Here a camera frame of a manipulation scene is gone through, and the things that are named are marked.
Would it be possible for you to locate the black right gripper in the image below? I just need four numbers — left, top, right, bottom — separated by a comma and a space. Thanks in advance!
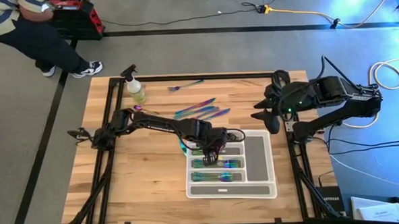
248, 82, 290, 122

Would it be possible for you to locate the iridescent table knife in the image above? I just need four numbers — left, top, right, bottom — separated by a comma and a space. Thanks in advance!
204, 107, 233, 122
173, 97, 218, 115
178, 136, 189, 158
195, 106, 221, 120
173, 105, 217, 121

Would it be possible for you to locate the white cutlery tray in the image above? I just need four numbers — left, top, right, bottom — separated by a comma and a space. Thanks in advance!
182, 128, 278, 204

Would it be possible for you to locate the small iridescent teaspoon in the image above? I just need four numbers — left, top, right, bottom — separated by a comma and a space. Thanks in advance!
133, 103, 160, 116

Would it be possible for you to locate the spray bottle with yellow liquid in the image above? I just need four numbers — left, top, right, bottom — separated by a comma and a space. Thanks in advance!
119, 63, 148, 105

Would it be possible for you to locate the black power plug block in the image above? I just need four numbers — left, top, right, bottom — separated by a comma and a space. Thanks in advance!
241, 1, 268, 16

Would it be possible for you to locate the black network router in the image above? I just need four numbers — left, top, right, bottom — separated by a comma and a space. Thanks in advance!
315, 186, 346, 216

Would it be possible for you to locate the person's white and black sneaker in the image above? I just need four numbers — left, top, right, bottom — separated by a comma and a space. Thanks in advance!
41, 65, 57, 78
71, 60, 104, 80

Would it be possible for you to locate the white paper booklet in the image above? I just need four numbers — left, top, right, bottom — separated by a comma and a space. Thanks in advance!
350, 194, 399, 224

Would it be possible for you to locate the red and black tool case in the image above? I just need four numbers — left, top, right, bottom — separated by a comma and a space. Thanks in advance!
48, 0, 106, 43

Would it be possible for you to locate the person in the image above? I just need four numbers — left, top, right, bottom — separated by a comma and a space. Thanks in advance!
0, 0, 104, 83

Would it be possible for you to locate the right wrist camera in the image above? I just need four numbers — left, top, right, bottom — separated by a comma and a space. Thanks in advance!
265, 112, 282, 136

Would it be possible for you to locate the yellow extension cord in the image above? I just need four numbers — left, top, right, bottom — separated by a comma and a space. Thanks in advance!
264, 0, 399, 33

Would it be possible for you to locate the thin white cable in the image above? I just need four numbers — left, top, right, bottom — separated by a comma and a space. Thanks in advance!
330, 150, 399, 192

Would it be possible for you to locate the cream coiled cable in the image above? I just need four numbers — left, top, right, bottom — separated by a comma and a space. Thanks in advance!
339, 57, 399, 130

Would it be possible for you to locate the black power cable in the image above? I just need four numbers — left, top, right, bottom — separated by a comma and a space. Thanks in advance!
324, 135, 399, 150
330, 143, 399, 156

